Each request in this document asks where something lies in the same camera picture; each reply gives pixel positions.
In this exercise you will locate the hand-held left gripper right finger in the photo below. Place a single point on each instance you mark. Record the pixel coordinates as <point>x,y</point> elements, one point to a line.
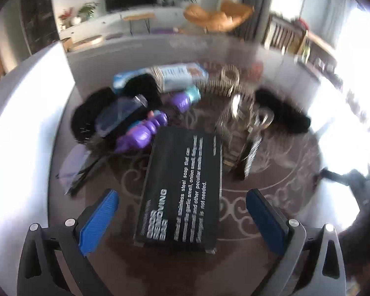
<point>265,222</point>

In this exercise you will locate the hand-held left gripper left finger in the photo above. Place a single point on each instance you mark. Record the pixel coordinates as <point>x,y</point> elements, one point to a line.
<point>98,222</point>

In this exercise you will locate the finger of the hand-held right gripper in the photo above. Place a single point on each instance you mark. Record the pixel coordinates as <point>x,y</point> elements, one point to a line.
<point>334,175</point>

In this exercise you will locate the black printed box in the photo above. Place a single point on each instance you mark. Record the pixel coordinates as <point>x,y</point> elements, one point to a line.
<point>178,188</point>

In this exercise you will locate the purple toy wand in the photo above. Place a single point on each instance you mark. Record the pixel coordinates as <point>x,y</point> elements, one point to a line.
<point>138,135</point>

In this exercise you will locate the white storage box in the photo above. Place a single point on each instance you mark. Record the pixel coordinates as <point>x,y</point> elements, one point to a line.
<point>18,129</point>

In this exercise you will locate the dark patterned glass desktop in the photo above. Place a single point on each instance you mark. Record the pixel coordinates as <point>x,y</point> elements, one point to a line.
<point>265,166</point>

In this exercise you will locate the beaded metal hair clip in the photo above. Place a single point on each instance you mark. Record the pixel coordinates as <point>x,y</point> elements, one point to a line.
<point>229,74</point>

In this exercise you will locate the wooden chair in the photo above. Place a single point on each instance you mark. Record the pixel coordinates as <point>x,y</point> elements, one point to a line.
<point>283,35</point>

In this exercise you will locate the blue and white box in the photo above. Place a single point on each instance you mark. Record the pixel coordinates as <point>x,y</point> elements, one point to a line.
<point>178,72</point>

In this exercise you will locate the grey curtain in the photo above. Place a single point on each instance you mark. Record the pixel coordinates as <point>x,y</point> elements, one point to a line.
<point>256,6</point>

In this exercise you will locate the orange lounge chair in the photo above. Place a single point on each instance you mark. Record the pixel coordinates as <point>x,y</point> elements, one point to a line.
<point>215,17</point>

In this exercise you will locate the white television cabinet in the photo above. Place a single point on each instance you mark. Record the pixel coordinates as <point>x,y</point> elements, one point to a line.
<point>111,21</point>

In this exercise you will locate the white round vase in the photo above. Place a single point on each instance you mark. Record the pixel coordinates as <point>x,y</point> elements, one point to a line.
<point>75,20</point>

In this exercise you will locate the wooden bench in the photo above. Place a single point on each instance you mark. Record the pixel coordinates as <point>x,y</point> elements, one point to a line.
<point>138,17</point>

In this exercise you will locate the red flower plant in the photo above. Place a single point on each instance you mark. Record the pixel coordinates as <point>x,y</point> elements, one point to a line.
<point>66,15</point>

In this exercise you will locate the green potted plant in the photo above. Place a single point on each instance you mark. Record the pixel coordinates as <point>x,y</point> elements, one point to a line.
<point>88,10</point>

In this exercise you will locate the dark display cabinet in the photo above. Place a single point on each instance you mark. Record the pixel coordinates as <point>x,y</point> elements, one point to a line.
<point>38,12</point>

